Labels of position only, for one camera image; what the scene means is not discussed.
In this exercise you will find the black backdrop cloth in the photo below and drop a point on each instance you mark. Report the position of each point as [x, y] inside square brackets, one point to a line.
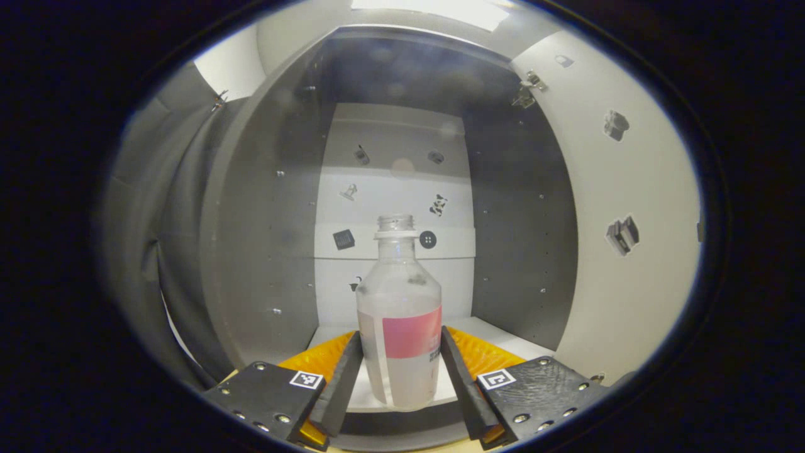
[144, 251]

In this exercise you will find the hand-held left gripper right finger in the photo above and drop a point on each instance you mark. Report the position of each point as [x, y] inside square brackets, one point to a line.
[462, 384]

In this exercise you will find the beige cabinet door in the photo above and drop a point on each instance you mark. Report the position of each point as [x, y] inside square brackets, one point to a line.
[629, 302]

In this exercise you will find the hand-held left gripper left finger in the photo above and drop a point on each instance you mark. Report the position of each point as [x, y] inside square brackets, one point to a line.
[343, 390]

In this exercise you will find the metal door hinge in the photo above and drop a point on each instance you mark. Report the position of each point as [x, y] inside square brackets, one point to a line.
[527, 88]

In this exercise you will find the clear bottle with pink label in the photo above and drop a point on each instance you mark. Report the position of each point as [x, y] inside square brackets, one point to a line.
[399, 302]

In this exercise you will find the large ceiling light panel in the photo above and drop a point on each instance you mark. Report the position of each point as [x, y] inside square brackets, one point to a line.
[440, 9]

